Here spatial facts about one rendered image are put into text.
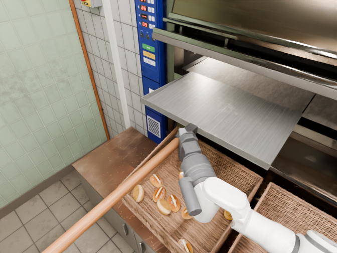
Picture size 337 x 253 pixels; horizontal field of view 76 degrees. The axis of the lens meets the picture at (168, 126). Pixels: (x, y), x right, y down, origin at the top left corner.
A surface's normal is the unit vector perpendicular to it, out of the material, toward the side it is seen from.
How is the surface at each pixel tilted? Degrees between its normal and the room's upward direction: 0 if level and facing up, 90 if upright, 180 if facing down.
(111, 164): 0
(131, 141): 0
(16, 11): 90
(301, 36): 70
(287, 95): 0
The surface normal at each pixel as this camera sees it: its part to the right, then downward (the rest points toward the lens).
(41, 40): 0.74, 0.44
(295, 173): -0.63, 0.22
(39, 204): 0.00, -0.75
